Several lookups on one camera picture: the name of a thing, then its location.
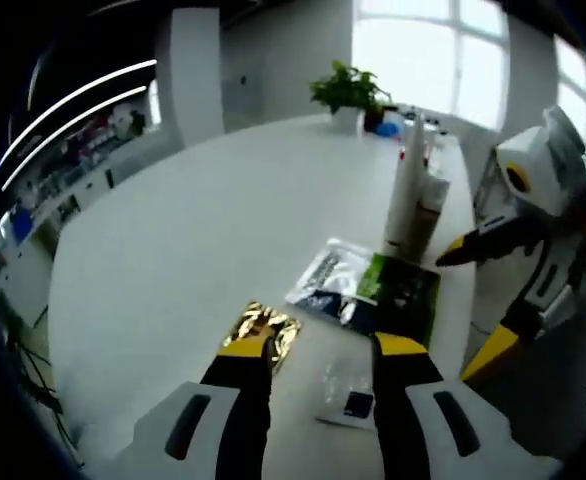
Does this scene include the small clear skincare sample sachet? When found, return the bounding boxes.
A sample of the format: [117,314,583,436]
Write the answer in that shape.
[314,358,377,432]

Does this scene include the large window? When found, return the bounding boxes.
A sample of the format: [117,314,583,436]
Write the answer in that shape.
[350,0,586,166]

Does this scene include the white cabinet counter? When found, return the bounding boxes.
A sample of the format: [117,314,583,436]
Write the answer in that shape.
[0,124,167,246]

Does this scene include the blue storage box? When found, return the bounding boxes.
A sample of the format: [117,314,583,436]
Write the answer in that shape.
[10,208,35,244]

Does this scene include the white skincare tube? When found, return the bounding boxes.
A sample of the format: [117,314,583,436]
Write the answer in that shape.
[384,113,430,253]

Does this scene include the gold foil skincare sachet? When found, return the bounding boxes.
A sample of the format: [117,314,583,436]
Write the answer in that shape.
[220,298,304,377]

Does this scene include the green black skincare sachet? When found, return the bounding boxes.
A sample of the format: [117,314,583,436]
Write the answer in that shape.
[283,236,443,347]

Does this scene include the small blue object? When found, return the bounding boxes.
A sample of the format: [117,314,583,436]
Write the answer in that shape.
[375,118,405,140]

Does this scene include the silver clear-cap skincare bottle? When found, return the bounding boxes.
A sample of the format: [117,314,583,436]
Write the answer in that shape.
[411,176,451,255]

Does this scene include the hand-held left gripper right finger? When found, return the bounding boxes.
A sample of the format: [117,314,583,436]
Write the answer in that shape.
[371,331,565,480]

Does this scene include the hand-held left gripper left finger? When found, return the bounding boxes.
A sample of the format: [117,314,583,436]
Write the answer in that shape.
[96,333,275,480]

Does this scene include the green plant in white pot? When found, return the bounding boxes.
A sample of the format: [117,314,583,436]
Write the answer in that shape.
[307,58,393,133]

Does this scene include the dark red black object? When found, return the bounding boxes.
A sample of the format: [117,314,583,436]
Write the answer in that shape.
[362,102,385,134]

